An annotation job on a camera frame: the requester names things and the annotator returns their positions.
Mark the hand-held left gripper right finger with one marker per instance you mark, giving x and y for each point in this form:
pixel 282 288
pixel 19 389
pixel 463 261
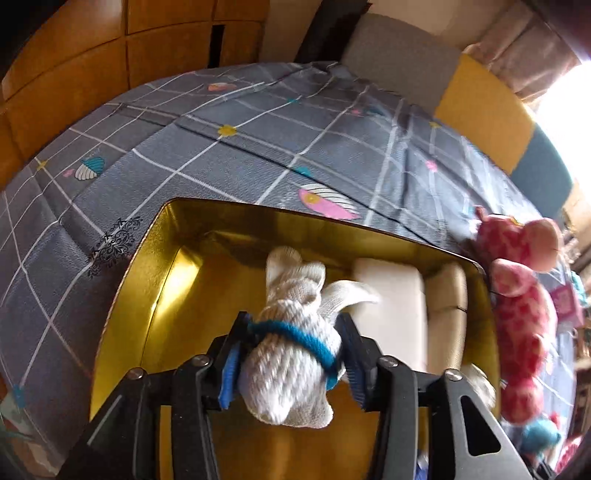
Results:
pixel 353 364

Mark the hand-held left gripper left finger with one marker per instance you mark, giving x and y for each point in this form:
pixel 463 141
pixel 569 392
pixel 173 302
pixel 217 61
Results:
pixel 231 374

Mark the grey knit sock bundle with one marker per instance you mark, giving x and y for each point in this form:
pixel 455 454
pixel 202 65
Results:
pixel 286 369

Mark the white soap bar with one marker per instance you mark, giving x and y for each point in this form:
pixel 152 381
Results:
pixel 392 314

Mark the gold tin box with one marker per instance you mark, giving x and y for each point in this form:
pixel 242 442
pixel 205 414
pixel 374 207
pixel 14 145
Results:
pixel 184 295

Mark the blue plush toy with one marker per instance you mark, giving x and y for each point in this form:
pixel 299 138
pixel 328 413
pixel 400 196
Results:
pixel 540 434

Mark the pink spotted plush giraffe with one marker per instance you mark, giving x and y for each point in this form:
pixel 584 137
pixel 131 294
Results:
pixel 521 314

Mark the grey checked bedsheet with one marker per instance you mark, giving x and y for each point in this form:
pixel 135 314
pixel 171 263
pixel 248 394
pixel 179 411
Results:
pixel 231 138

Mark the grey yellow blue headboard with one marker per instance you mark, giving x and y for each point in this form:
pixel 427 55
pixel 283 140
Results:
pixel 485 110

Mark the black rolled mat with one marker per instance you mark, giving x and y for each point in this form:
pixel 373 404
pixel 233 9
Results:
pixel 330 30

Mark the wooden wardrobe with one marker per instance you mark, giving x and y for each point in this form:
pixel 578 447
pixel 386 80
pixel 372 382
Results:
pixel 115 46

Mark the pink patterned curtain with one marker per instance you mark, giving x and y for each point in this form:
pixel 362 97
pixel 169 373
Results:
pixel 521 50

